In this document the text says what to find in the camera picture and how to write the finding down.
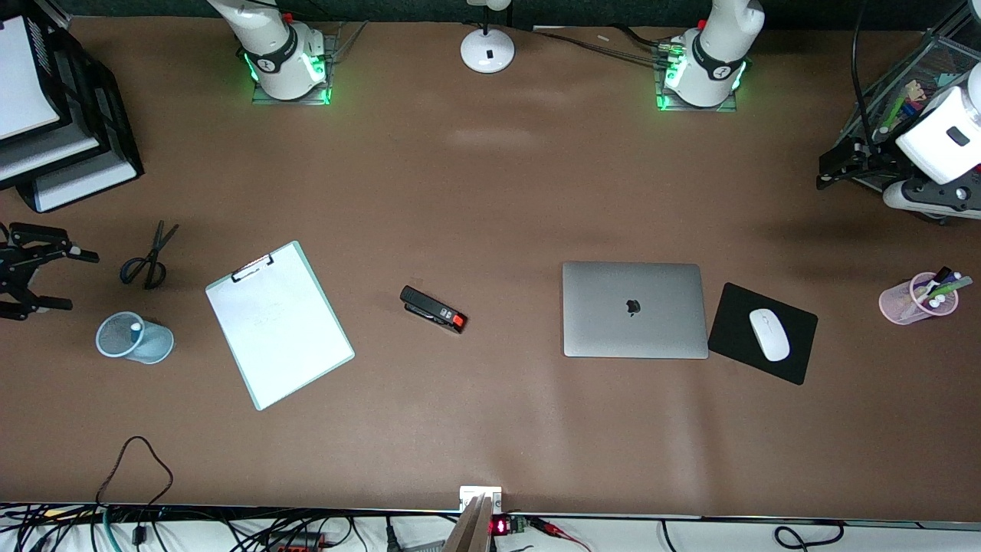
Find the black marker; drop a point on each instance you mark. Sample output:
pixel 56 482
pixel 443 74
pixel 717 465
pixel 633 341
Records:
pixel 941 274

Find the wooden clip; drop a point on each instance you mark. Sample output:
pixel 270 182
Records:
pixel 915 90

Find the mint clipboard with paper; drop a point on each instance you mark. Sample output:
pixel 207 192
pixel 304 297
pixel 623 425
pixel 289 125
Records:
pixel 291 345

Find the white round lamp base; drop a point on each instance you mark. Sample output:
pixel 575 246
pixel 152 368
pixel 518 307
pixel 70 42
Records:
pixel 487 50

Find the orange power strip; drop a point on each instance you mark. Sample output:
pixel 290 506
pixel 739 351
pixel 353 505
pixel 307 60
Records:
pixel 303 543

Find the light blue mesh cup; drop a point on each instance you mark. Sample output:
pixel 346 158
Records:
pixel 157 345

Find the light green pen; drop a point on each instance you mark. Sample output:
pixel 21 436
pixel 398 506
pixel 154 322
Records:
pixel 950 288

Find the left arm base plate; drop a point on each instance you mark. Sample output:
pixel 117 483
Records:
pixel 667 103

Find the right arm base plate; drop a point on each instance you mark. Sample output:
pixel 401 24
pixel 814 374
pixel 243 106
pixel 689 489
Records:
pixel 264 98

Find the black mouse pad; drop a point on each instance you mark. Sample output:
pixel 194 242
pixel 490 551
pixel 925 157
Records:
pixel 736 330

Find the circuit board with red display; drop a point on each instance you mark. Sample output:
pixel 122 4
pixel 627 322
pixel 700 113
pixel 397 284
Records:
pixel 507 526

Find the small white box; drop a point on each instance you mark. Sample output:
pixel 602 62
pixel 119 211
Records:
pixel 469 492

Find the pink translucent pen cup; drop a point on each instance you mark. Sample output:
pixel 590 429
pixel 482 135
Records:
pixel 897 303

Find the black scissors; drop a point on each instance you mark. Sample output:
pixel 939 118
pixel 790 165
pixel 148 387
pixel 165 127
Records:
pixel 155 253

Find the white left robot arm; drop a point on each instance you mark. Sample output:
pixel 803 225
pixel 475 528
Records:
pixel 713 61

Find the purple marker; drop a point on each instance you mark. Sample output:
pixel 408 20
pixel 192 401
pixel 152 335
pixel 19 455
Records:
pixel 953 280

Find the white computer mouse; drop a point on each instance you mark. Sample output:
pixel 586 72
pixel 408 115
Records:
pixel 769 334

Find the black stapler with red tip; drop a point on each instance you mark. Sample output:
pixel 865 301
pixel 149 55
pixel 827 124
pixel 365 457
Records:
pixel 429 307

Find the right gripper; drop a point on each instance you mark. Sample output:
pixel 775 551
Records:
pixel 9 267

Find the blue and white marker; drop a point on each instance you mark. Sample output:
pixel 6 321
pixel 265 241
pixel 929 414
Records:
pixel 912 107

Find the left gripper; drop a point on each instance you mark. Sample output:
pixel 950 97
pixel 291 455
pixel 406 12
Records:
pixel 878 158

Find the black paper tray stack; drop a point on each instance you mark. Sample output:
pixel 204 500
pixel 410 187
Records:
pixel 84 169

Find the green marker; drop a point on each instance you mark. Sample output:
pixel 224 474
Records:
pixel 894 113

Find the teal binder clip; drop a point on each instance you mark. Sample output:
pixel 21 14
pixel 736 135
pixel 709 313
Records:
pixel 952 80

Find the wooden block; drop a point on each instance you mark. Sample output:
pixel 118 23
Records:
pixel 471 529

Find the white paper sheets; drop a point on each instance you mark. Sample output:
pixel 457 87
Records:
pixel 23 84

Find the silver laptop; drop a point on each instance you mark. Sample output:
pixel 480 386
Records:
pixel 636 322

